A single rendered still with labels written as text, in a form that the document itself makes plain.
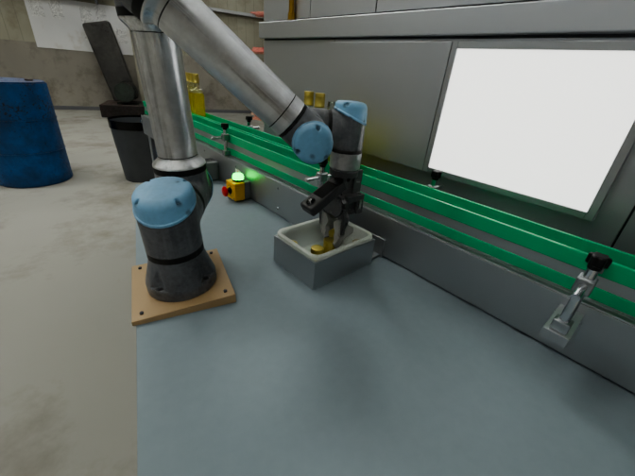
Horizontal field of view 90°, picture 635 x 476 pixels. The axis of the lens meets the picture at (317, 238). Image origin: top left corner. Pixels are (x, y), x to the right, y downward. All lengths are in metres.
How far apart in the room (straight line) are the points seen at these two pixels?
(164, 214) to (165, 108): 0.22
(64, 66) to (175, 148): 8.88
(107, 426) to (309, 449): 1.13
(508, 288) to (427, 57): 0.65
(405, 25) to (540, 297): 0.80
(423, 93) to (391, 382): 0.77
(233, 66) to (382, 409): 0.60
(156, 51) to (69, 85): 8.91
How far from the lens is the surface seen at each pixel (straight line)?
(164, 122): 0.76
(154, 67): 0.75
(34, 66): 9.71
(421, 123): 1.04
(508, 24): 0.98
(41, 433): 1.67
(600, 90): 0.90
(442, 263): 0.86
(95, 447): 1.54
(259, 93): 0.59
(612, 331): 0.80
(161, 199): 0.67
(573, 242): 0.85
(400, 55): 1.10
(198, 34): 0.60
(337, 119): 0.74
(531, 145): 0.93
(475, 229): 0.82
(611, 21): 0.92
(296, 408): 0.57
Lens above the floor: 1.23
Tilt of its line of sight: 28 degrees down
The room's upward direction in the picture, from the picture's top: 5 degrees clockwise
